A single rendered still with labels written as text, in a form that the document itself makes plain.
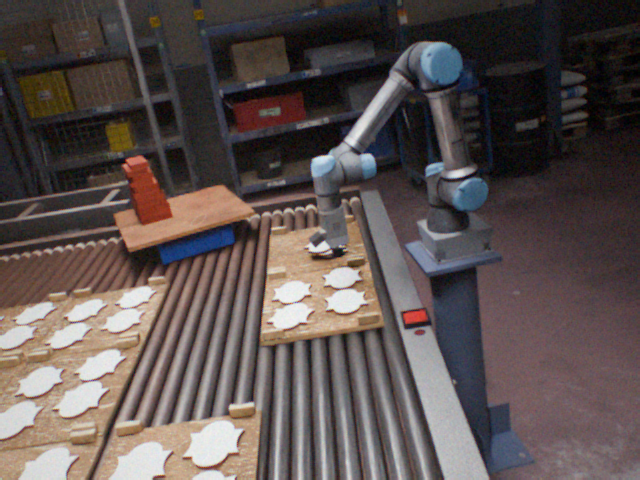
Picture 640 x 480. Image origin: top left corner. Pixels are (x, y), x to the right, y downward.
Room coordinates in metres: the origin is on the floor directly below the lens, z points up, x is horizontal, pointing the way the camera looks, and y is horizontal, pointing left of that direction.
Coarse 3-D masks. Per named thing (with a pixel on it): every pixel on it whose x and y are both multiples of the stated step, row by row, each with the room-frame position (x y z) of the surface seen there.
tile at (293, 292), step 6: (288, 282) 1.88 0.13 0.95; (294, 282) 1.88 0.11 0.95; (300, 282) 1.87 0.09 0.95; (282, 288) 1.85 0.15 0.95; (288, 288) 1.84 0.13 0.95; (294, 288) 1.83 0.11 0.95; (300, 288) 1.83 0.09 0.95; (306, 288) 1.82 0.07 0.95; (276, 294) 1.82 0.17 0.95; (282, 294) 1.81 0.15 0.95; (288, 294) 1.80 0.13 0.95; (294, 294) 1.79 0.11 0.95; (300, 294) 1.79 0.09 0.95; (306, 294) 1.78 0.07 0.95; (276, 300) 1.78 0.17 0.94; (282, 300) 1.77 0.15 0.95; (288, 300) 1.76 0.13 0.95; (294, 300) 1.75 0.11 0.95; (300, 300) 1.75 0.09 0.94
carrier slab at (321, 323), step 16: (320, 272) 1.94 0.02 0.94; (368, 272) 1.88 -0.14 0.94; (272, 288) 1.89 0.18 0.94; (320, 288) 1.82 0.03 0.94; (352, 288) 1.78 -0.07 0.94; (368, 288) 1.77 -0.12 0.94; (272, 304) 1.77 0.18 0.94; (320, 304) 1.72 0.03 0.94; (368, 304) 1.66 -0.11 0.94; (320, 320) 1.62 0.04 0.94; (336, 320) 1.60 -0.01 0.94; (352, 320) 1.59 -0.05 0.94; (288, 336) 1.56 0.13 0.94; (304, 336) 1.55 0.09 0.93; (320, 336) 1.55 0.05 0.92
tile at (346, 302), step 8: (336, 296) 1.73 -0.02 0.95; (344, 296) 1.72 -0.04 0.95; (352, 296) 1.71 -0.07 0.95; (360, 296) 1.70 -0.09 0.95; (336, 304) 1.68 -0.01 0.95; (344, 304) 1.67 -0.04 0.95; (352, 304) 1.66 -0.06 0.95; (360, 304) 1.66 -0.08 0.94; (336, 312) 1.64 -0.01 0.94; (344, 312) 1.62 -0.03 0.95; (352, 312) 1.62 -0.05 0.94
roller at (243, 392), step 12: (264, 216) 2.66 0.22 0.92; (264, 228) 2.51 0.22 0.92; (264, 240) 2.38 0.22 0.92; (264, 252) 2.26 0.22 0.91; (264, 264) 2.16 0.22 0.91; (264, 276) 2.06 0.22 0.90; (252, 288) 1.95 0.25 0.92; (252, 300) 1.86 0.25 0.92; (252, 312) 1.77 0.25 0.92; (252, 324) 1.70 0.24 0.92; (252, 336) 1.63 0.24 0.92; (252, 348) 1.57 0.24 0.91; (240, 360) 1.52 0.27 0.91; (252, 360) 1.51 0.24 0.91; (240, 372) 1.45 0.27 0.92; (252, 372) 1.46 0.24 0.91; (240, 384) 1.39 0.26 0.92; (240, 396) 1.34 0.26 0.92
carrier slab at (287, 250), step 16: (352, 224) 2.33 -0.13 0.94; (272, 240) 2.31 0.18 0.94; (288, 240) 2.28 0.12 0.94; (304, 240) 2.25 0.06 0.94; (352, 240) 2.17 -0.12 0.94; (272, 256) 2.15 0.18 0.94; (288, 256) 2.13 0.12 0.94; (304, 256) 2.10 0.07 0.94; (288, 272) 1.99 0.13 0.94; (304, 272) 1.97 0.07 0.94
